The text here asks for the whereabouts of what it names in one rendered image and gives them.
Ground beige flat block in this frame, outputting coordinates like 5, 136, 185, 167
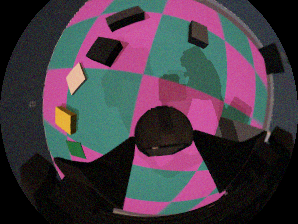
67, 63, 88, 96

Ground orange rectangular block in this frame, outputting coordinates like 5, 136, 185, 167
55, 107, 77, 135

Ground dark green flat panel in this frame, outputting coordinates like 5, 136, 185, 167
65, 140, 86, 159

